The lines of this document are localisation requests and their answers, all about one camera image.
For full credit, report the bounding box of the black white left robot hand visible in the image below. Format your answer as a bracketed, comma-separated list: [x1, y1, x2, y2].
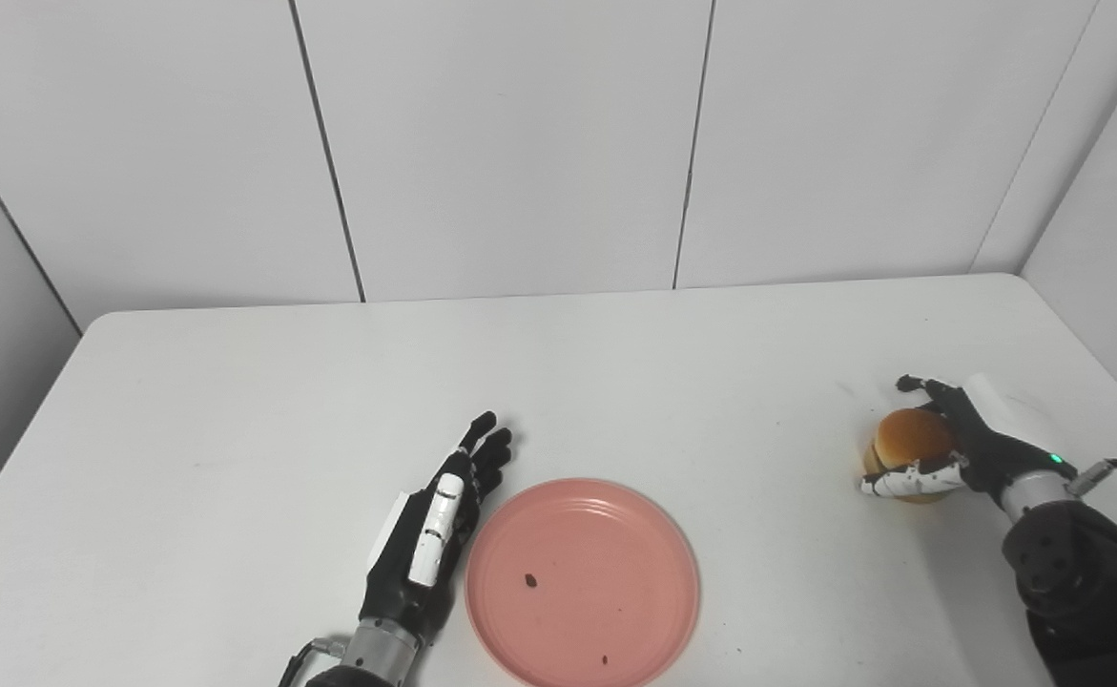
[360, 411, 514, 636]

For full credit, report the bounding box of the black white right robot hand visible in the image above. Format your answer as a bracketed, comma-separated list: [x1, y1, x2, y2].
[860, 374, 1080, 508]

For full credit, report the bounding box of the toy hamburger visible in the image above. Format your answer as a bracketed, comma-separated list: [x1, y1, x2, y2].
[862, 407, 958, 505]

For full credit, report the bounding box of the pink plate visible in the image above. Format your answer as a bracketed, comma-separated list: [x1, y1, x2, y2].
[465, 478, 701, 687]

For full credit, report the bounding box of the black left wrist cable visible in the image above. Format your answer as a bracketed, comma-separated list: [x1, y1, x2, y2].
[279, 637, 347, 687]

